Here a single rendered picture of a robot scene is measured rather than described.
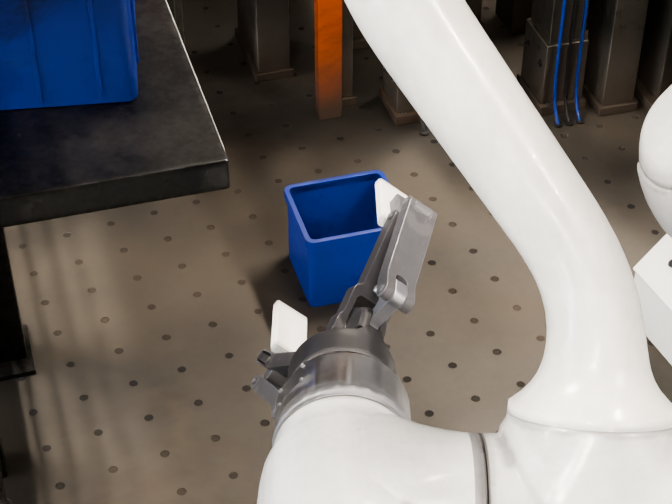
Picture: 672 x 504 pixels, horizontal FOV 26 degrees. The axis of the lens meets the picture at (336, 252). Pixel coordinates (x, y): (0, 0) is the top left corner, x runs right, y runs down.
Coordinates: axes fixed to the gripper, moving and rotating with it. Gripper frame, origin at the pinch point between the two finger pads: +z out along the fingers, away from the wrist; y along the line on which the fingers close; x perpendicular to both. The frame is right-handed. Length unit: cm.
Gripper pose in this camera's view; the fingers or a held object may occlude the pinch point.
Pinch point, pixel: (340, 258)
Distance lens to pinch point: 115.3
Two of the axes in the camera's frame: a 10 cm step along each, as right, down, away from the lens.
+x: 8.0, 5.2, 2.8
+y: -6.0, 7.1, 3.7
